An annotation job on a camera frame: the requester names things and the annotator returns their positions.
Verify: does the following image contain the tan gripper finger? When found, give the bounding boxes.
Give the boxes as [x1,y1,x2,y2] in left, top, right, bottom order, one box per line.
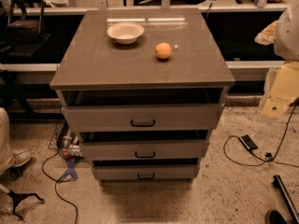
[262,98,291,119]
[270,62,299,101]

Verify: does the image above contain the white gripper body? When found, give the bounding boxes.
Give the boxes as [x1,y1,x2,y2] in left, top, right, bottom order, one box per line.
[254,21,278,46]

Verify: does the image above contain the grey drawer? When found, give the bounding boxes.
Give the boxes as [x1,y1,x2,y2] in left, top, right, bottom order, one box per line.
[80,141,209,161]
[63,104,224,132]
[92,164,200,182]

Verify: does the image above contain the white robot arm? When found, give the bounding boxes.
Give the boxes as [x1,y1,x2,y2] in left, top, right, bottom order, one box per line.
[255,0,299,119]

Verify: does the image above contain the grey top drawer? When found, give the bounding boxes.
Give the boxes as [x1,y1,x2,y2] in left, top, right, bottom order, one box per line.
[63,104,224,132]

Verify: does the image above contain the grey drawer cabinet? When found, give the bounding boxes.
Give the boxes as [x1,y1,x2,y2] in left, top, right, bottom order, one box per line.
[50,7,235,185]

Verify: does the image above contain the grey bottom drawer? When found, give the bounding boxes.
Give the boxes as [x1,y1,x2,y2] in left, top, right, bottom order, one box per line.
[92,164,200,182]

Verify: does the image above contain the black phone on floor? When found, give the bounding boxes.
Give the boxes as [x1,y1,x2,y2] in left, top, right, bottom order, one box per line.
[239,134,258,151]

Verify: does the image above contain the orange fruit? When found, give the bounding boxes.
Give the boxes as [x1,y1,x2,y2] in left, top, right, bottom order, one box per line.
[155,43,172,60]

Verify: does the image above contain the black shoe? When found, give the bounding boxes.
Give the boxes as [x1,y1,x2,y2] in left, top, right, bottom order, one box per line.
[265,210,287,224]

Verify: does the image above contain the white bowl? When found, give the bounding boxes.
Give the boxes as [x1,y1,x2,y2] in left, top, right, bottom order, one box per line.
[107,21,144,45]

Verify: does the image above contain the black chair background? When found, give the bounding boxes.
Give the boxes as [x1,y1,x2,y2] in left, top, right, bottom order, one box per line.
[0,0,49,57]

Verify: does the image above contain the grey sneaker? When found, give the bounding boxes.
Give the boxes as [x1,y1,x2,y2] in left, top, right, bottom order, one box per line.
[13,149,32,167]

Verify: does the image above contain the person leg beige trousers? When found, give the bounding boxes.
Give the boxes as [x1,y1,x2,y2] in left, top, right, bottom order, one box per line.
[0,108,15,173]

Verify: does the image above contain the black chair base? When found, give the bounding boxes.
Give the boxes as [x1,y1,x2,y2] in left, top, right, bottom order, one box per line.
[0,167,44,219]

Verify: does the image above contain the black cable right floor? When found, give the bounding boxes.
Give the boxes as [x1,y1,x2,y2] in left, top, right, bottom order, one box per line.
[222,100,299,169]

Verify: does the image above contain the black cable floor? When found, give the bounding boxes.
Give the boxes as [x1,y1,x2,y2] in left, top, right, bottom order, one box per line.
[41,151,79,224]
[222,100,299,169]

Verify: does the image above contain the wire basket with bottles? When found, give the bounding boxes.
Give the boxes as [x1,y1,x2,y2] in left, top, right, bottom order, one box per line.
[49,120,83,160]

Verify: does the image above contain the black cable left floor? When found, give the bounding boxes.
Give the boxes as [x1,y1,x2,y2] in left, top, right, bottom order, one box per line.
[41,151,79,224]

